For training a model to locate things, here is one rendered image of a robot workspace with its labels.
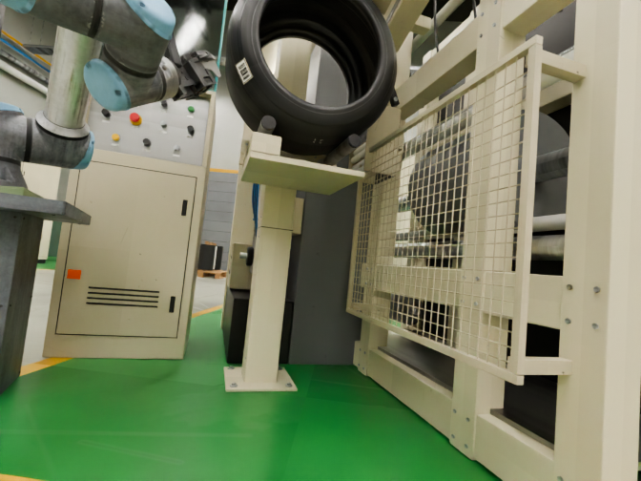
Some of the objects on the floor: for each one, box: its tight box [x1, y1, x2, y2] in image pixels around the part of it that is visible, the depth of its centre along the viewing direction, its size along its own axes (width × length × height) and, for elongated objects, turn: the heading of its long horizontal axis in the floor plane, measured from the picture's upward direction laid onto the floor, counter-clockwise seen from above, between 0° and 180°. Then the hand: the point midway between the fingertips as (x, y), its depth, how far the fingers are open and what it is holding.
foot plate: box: [223, 366, 298, 392], centre depth 144 cm, size 27×27×2 cm
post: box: [241, 38, 312, 383], centre depth 153 cm, size 13×13×250 cm
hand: (211, 59), depth 93 cm, fingers closed
